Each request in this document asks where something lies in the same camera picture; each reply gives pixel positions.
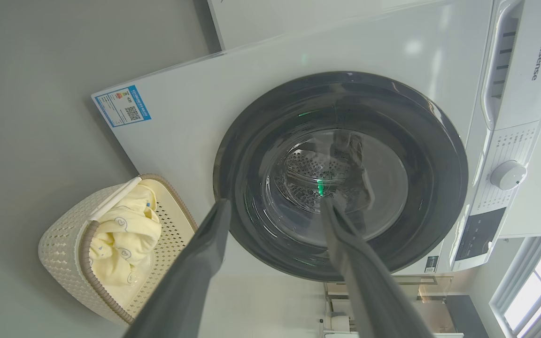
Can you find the pale yellow blue-trimmed garment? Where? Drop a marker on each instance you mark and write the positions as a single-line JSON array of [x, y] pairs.
[[111, 267], [134, 225]]

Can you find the blue energy label sticker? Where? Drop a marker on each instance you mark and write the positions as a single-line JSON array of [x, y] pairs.
[[122, 107]]

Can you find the dark cabinet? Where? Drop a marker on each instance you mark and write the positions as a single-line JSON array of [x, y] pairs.
[[463, 319]]

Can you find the white round control knob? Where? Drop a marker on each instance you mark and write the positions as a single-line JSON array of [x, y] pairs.
[[508, 175]]

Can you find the dark washing machine display panel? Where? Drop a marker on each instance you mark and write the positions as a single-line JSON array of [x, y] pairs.
[[479, 234]]

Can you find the white detergent drawer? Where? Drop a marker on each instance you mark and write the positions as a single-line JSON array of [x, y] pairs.
[[540, 61]]

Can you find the steel washing machine drum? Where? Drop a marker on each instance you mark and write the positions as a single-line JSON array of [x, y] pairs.
[[298, 178]]

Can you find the window with blinds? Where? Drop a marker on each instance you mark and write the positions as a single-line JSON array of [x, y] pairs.
[[529, 291]]

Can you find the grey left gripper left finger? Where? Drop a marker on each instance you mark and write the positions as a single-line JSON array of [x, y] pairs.
[[181, 291]]

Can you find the cream perforated laundry basket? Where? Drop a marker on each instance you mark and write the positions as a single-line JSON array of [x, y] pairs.
[[59, 249]]

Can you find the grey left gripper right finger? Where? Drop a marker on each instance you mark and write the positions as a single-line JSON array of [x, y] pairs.
[[374, 300]]

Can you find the white Hisense washing machine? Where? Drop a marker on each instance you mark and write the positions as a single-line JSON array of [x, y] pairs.
[[181, 117]]

